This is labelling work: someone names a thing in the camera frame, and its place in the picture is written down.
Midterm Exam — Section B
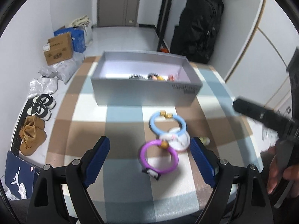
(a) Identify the white round compact case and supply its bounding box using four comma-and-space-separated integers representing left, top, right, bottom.
159, 127, 191, 152

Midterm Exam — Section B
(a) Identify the purple ring bracelet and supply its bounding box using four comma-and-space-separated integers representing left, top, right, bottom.
139, 139, 179, 175

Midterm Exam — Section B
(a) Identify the light blue ring bracelet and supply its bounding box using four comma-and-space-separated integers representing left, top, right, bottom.
148, 111, 188, 138

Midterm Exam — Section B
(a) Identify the pink doll figure charm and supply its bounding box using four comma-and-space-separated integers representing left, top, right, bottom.
147, 73, 165, 81

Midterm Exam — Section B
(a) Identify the person's right hand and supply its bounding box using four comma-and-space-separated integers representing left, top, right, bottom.
266, 147, 299, 198

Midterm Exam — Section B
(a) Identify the blue jordan shoe box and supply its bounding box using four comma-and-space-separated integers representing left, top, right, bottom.
4, 151, 41, 199

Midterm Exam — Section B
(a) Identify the tan suede boot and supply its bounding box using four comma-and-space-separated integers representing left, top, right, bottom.
23, 115, 45, 130
19, 125, 47, 156

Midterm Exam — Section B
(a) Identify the checkered tablecloth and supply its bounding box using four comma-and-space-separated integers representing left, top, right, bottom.
46, 57, 263, 223

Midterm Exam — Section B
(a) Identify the black white sneaker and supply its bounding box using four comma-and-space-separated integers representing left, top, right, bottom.
33, 94, 57, 109
27, 104, 52, 121

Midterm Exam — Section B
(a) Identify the black backpack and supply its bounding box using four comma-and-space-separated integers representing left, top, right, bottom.
170, 0, 224, 64

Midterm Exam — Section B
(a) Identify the white plastic bag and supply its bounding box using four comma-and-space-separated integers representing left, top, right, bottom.
27, 77, 58, 99

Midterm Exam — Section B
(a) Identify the orange object on floor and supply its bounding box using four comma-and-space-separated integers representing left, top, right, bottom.
160, 48, 169, 53

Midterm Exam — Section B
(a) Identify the grey plastic mailer bag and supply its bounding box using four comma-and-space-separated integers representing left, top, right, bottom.
39, 52, 85, 84

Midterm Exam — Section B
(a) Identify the grey phone box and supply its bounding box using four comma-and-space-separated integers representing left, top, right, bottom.
91, 51, 203, 107

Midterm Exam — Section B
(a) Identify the brown cardboard box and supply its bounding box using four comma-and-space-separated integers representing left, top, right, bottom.
43, 32, 73, 65

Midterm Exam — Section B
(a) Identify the black metal rack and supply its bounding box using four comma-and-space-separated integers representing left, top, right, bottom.
156, 0, 172, 52

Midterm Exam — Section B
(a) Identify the blue cardboard box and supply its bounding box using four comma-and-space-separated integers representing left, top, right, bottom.
54, 27, 86, 53

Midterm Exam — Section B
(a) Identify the white bag with clothes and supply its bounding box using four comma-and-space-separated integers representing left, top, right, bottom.
68, 15, 93, 46

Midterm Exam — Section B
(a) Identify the grey door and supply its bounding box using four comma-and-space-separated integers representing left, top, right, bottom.
97, 0, 140, 27

